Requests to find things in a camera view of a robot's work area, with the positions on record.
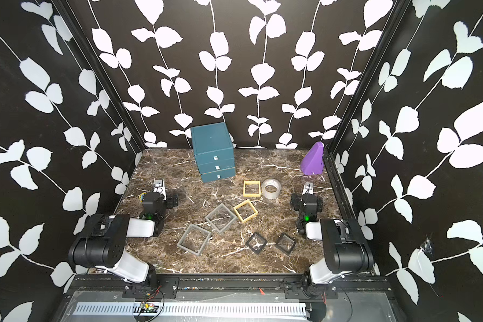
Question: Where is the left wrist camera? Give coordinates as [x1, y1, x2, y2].
[153, 179, 167, 200]

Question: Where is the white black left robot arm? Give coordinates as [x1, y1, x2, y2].
[68, 192, 178, 288]

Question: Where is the black brooch box left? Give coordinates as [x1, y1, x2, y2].
[245, 232, 268, 255]

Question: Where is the yellow brooch box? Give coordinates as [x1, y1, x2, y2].
[243, 181, 262, 198]
[233, 200, 259, 224]

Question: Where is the gray brooch box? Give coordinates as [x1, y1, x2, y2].
[177, 224, 211, 256]
[205, 203, 237, 233]

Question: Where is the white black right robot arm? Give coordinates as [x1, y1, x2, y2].
[291, 193, 374, 285]

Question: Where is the black brooch box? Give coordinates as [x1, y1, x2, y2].
[245, 232, 268, 255]
[275, 233, 297, 256]

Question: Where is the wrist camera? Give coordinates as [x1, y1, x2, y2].
[153, 179, 167, 200]
[302, 182, 314, 195]

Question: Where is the white perforated rail strip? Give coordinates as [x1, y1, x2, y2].
[71, 302, 309, 318]

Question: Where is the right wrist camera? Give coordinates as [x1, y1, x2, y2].
[302, 182, 314, 195]

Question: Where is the black brooch box right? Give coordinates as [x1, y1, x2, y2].
[275, 233, 297, 256]

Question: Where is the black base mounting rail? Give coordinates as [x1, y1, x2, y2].
[68, 273, 394, 301]

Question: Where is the clear tape roll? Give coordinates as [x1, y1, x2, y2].
[261, 178, 282, 199]

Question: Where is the purple wedge-shaped object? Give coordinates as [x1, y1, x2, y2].
[300, 142, 325, 176]

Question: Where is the teal three-drawer cabinet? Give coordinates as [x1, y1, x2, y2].
[191, 122, 236, 183]

